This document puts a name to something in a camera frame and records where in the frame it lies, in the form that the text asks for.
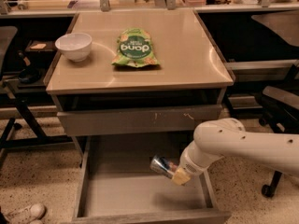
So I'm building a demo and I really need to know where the green chip bag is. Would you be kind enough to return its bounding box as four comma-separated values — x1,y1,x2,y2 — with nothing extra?
112,28,160,68

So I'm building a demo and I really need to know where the white bowl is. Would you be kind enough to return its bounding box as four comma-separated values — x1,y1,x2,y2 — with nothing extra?
55,33,93,62

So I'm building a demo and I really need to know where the black chair left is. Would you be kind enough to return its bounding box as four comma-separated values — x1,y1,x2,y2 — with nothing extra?
0,26,74,170

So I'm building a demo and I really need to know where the top drawer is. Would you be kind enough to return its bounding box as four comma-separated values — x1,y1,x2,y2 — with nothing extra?
58,105,222,136

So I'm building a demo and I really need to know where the white sneaker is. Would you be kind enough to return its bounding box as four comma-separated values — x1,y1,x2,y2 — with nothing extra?
4,203,46,224

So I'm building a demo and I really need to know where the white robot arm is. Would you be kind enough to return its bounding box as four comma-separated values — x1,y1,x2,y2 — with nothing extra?
172,119,299,185

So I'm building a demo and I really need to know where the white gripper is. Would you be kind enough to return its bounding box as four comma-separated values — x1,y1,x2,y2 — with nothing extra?
172,141,222,186

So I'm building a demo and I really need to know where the black round object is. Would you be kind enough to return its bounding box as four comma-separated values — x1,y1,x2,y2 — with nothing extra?
18,66,41,84

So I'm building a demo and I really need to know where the black office chair right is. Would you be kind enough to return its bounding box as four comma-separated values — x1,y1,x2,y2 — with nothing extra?
255,63,299,199

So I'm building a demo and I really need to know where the open middle drawer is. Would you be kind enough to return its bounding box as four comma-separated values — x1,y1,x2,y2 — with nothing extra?
72,133,231,224

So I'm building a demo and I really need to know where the grey drawer cabinet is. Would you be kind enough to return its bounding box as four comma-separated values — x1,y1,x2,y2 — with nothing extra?
45,8,235,224

